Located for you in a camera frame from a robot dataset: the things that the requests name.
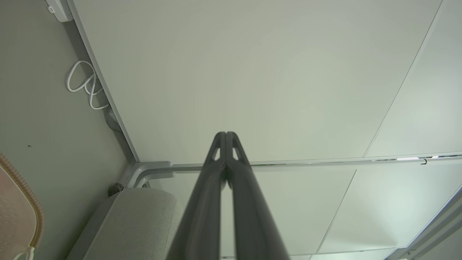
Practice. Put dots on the beige laundry basket brown rim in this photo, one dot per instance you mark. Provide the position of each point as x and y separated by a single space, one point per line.
14 213

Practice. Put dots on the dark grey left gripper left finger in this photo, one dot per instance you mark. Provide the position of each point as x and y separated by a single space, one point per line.
202 209

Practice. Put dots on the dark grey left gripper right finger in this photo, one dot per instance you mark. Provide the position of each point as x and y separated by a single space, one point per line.
249 216

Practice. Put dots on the white power strip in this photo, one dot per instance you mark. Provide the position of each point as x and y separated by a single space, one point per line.
61 11

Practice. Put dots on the dark grey round foot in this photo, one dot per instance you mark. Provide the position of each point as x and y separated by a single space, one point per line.
116 189

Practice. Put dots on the grey metal partition frame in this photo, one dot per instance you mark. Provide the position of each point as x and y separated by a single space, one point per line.
151 168

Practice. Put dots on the grey fabric sofa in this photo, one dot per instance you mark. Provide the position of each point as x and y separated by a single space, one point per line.
137 224

